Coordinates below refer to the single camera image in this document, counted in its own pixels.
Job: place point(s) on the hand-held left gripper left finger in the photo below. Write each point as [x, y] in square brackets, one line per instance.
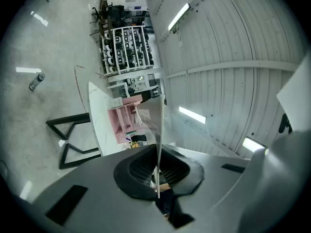
[102, 193]

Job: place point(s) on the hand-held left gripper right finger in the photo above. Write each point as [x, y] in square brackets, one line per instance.
[213, 190]

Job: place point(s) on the pink desk organizer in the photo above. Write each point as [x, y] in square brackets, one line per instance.
[121, 120]

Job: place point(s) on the lavender spiral notebook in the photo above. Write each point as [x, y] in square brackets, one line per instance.
[153, 115]

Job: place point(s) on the long ceiling light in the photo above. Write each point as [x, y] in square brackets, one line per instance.
[179, 17]
[252, 144]
[192, 115]

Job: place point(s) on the white marble table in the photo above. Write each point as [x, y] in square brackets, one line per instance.
[99, 115]

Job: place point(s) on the clear bottle with dark cap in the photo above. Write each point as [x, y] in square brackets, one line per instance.
[37, 81]

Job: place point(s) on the white shelf of helmets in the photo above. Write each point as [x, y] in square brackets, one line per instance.
[126, 50]

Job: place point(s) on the black office chair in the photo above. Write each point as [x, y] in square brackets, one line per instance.
[109, 12]

